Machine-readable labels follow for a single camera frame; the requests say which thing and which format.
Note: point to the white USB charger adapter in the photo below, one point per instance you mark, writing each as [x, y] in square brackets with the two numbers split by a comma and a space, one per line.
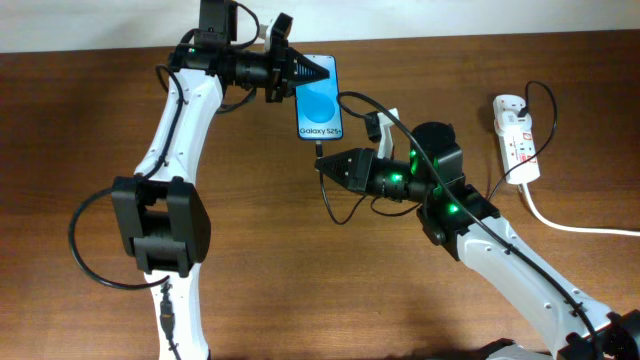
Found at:
[507, 117]

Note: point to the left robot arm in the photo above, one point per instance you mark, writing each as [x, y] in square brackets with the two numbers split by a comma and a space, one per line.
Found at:
[162, 220]

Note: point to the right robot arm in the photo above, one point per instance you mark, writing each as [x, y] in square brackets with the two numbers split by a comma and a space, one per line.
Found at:
[455, 216]

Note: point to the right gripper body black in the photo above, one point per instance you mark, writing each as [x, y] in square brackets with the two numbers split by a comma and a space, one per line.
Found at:
[360, 170]

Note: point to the white power strip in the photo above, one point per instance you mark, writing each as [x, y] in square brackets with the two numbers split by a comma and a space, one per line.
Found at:
[517, 149]

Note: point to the blue Galaxy smartphone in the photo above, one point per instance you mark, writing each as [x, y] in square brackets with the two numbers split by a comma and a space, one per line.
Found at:
[319, 116]

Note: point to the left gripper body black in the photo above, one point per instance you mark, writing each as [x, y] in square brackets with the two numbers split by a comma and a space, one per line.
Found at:
[276, 71]

